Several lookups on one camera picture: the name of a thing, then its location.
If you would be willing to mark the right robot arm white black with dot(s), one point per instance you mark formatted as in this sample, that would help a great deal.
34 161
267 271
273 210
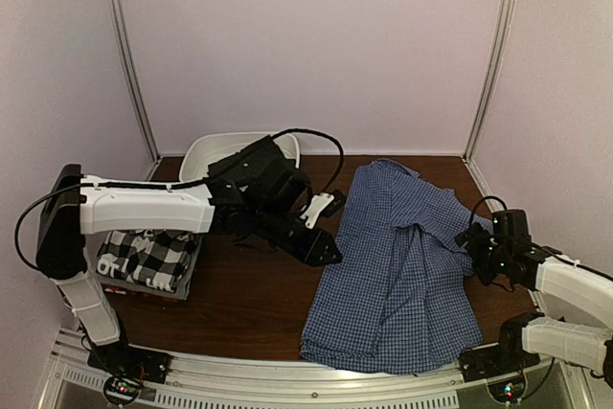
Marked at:
580 287

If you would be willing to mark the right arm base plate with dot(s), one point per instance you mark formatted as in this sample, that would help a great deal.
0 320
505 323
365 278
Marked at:
491 361

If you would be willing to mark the black patterned shirt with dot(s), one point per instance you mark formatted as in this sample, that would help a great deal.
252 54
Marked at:
249 162

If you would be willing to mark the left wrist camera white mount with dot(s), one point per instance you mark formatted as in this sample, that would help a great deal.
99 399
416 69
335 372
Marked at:
322 205

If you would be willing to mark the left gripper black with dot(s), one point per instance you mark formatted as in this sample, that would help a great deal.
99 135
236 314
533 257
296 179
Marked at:
311 252

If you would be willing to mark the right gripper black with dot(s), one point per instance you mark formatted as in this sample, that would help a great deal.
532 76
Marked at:
473 247

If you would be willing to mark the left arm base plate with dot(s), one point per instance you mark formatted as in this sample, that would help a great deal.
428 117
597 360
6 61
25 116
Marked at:
122 360

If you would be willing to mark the right aluminium frame post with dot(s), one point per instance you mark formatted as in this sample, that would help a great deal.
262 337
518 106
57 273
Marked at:
498 46

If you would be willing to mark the left aluminium frame post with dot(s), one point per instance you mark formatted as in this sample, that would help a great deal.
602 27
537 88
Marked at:
133 86

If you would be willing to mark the white plastic tub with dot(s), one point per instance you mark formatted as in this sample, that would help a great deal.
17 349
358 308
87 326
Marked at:
208 149

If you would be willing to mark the aluminium frame post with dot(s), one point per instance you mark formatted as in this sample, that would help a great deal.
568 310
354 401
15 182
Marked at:
498 46
133 86

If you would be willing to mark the blue checked long sleeve shirt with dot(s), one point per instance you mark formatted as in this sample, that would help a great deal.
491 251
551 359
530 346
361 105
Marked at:
396 304

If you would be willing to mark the black white plaid folded shirt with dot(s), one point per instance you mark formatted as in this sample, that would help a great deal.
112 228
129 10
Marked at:
156 259

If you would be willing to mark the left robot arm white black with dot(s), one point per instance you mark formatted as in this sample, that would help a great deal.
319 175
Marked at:
82 205

